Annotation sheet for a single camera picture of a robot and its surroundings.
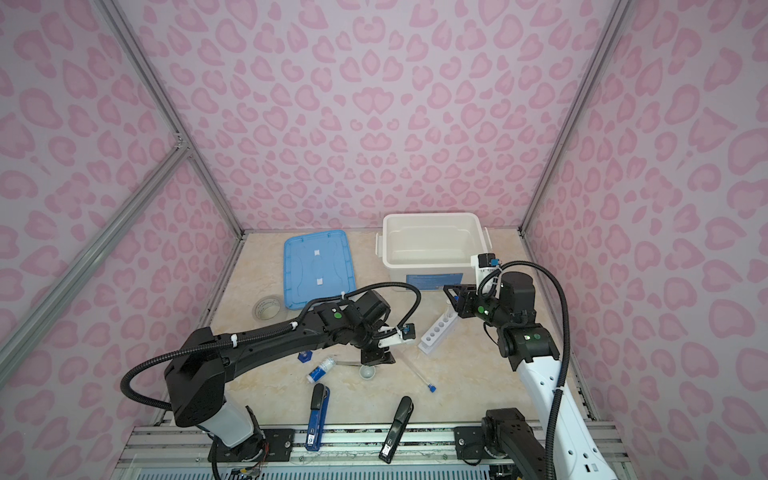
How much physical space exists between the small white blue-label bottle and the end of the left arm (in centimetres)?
19

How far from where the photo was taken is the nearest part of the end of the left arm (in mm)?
700

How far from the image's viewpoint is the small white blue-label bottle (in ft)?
2.74
